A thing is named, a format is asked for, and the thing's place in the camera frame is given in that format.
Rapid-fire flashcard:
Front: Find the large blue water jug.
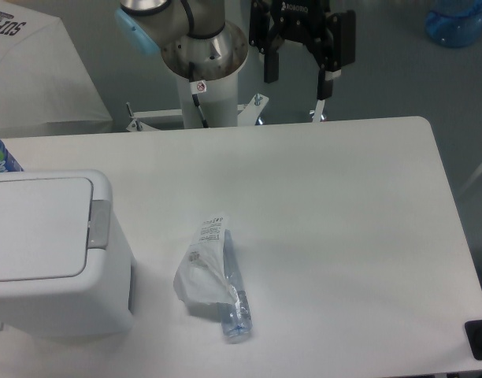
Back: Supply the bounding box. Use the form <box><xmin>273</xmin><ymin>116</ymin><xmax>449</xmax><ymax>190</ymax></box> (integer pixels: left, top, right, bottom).
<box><xmin>424</xmin><ymin>1</ymin><xmax>482</xmax><ymax>48</ymax></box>

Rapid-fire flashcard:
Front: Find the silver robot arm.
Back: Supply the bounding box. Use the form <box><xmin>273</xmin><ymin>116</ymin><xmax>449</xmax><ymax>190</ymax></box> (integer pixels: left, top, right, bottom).
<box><xmin>115</xmin><ymin>1</ymin><xmax>356</xmax><ymax>100</ymax></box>

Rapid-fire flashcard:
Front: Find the black device at table edge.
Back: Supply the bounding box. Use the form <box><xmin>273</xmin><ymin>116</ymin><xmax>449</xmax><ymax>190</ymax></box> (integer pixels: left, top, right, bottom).
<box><xmin>465</xmin><ymin>320</ymin><xmax>482</xmax><ymax>361</ymax></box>

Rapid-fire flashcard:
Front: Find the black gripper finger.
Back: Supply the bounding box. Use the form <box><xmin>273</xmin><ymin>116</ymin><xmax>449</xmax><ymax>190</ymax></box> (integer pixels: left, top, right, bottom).
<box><xmin>310</xmin><ymin>12</ymin><xmax>357</xmax><ymax>101</ymax></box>
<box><xmin>248</xmin><ymin>2</ymin><xmax>283</xmax><ymax>83</ymax></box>

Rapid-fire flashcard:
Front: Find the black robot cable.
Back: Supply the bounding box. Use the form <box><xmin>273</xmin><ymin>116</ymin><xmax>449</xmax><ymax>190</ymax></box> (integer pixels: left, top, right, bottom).
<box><xmin>179</xmin><ymin>0</ymin><xmax>209</xmax><ymax>129</ymax></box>

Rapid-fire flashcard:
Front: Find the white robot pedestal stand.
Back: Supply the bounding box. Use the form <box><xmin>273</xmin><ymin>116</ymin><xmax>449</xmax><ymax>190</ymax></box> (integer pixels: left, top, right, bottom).
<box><xmin>126</xmin><ymin>69</ymin><xmax>270</xmax><ymax>132</ymax></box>

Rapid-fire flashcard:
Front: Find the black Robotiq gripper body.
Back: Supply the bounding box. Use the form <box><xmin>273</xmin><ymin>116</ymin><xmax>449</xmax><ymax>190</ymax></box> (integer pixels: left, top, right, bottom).
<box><xmin>248</xmin><ymin>1</ymin><xmax>356</xmax><ymax>55</ymax></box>

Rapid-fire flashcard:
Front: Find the white push-lid trash can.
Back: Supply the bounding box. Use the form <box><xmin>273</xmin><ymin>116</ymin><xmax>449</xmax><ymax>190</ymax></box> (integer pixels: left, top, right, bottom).
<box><xmin>0</xmin><ymin>169</ymin><xmax>136</xmax><ymax>337</ymax></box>

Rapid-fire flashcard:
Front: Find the crumpled white plastic wrapper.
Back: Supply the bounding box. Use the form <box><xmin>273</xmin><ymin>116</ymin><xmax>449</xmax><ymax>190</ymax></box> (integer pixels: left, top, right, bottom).
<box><xmin>173</xmin><ymin>212</ymin><xmax>234</xmax><ymax>307</ymax></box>

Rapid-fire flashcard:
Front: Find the white printed cardboard box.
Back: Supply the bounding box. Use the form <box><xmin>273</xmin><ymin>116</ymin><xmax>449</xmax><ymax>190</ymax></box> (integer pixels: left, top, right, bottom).
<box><xmin>0</xmin><ymin>1</ymin><xmax>112</xmax><ymax>135</ymax></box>

